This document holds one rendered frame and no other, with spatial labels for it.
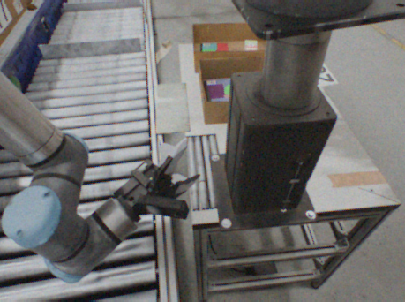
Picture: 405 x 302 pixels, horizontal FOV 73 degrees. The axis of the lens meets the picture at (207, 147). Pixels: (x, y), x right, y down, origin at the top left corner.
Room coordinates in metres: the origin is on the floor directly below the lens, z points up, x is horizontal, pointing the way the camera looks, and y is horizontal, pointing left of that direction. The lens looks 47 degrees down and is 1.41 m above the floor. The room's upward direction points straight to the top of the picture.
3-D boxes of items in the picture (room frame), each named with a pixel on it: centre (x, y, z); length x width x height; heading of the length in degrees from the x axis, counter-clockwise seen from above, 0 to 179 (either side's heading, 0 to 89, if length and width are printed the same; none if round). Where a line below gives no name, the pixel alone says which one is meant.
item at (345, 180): (0.87, -0.20, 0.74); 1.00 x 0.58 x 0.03; 6
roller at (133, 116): (0.77, 0.47, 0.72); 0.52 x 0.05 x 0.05; 100
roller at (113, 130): (0.70, 0.45, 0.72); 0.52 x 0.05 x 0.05; 100
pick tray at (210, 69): (0.89, -0.17, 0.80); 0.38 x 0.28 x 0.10; 95
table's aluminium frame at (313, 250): (0.87, -0.19, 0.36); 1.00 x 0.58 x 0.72; 6
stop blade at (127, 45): (1.25, 0.55, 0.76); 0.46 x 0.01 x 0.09; 100
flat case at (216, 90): (0.87, -0.06, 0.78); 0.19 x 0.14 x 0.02; 9
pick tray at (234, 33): (1.22, -0.12, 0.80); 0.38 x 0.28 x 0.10; 93
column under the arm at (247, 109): (0.46, -0.15, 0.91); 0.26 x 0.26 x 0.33; 6
